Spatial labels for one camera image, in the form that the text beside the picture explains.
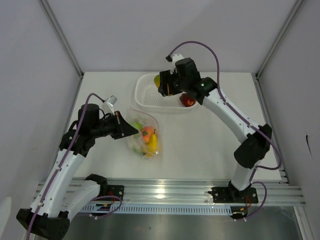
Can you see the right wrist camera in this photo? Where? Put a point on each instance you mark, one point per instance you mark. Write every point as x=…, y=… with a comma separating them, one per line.
x=173, y=59

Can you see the dark red apple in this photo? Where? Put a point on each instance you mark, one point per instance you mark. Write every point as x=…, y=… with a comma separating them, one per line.
x=186, y=100

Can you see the aluminium frame post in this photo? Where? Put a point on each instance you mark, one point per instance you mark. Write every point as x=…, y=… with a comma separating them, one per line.
x=282, y=33
x=53, y=21

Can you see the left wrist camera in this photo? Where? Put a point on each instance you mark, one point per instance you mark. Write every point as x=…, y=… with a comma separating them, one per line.
x=109, y=105

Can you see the clear zip top bag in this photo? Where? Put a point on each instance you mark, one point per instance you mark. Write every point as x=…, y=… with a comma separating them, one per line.
x=144, y=119

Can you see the left aluminium frame post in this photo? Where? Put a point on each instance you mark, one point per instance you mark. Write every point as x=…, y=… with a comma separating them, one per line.
x=53, y=21

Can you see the white plastic basket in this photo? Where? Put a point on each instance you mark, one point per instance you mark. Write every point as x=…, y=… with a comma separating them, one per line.
x=149, y=99

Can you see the orange peach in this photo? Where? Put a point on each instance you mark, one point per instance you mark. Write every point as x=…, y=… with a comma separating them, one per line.
x=146, y=132

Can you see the right aluminium frame post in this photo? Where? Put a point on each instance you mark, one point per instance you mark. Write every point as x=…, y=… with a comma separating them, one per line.
x=282, y=33

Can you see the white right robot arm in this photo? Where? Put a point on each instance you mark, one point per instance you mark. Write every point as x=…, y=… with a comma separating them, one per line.
x=254, y=139

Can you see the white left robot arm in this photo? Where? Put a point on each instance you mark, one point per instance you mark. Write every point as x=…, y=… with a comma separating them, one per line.
x=51, y=213

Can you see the aluminium mounting rail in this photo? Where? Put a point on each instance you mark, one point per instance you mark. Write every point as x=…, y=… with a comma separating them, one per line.
x=195, y=192

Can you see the white cauliflower with green leaves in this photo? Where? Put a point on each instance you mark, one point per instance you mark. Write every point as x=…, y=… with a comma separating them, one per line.
x=135, y=147

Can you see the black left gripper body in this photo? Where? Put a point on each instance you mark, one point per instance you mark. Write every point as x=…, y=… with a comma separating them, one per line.
x=108, y=125

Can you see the yellow mango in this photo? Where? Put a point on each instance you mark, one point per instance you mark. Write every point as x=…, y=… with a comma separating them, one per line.
x=157, y=81

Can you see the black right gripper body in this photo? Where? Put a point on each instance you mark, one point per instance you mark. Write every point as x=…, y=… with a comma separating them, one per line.
x=172, y=80

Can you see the orange yellow fruit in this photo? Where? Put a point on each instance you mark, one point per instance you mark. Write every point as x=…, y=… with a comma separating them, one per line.
x=149, y=152

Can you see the yellow lemon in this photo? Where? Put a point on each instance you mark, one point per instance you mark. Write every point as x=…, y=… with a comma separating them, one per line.
x=153, y=142

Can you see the green apple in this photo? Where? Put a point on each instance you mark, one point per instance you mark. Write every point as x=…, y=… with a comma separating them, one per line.
x=138, y=127

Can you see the white slotted cable duct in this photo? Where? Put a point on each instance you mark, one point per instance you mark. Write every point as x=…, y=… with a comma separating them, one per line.
x=158, y=209

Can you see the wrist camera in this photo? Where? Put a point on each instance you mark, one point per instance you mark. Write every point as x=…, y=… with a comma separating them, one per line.
x=173, y=59
x=109, y=105

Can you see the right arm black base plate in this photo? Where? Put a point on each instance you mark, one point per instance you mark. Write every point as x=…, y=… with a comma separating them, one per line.
x=228, y=195

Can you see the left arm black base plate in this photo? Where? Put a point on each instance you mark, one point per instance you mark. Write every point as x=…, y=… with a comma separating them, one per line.
x=115, y=192

